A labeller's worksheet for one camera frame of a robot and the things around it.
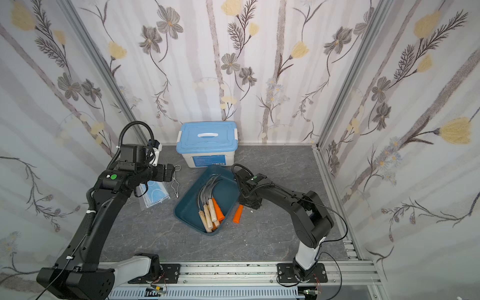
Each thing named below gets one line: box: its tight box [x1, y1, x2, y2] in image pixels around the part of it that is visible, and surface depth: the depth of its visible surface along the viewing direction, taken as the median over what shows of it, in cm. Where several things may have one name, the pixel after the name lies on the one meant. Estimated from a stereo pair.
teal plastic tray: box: [173, 165, 242, 236], surface depth 95 cm
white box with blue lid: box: [175, 120, 239, 169], surface depth 103 cm
